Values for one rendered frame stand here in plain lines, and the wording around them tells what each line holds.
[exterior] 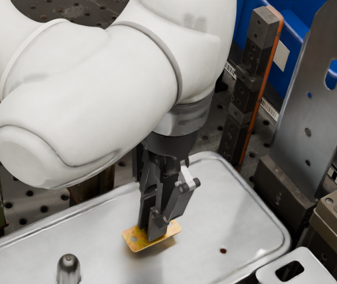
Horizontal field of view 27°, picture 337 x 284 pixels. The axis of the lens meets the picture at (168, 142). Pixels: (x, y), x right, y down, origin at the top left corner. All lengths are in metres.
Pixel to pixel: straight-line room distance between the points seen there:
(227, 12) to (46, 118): 0.22
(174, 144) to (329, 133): 0.30
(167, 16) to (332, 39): 0.35
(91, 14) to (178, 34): 1.21
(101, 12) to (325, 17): 1.00
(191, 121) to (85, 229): 0.31
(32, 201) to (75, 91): 0.86
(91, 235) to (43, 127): 0.46
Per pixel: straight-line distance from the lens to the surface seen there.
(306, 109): 1.06
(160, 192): 0.91
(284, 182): 1.15
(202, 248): 1.04
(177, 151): 0.83
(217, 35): 0.70
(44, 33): 0.65
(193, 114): 0.78
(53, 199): 1.45
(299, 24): 1.40
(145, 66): 0.64
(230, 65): 1.28
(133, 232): 1.01
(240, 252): 1.05
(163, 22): 0.68
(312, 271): 1.06
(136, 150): 0.93
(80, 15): 1.87
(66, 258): 0.95
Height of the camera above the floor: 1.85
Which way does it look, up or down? 47 degrees down
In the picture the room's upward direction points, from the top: 10 degrees clockwise
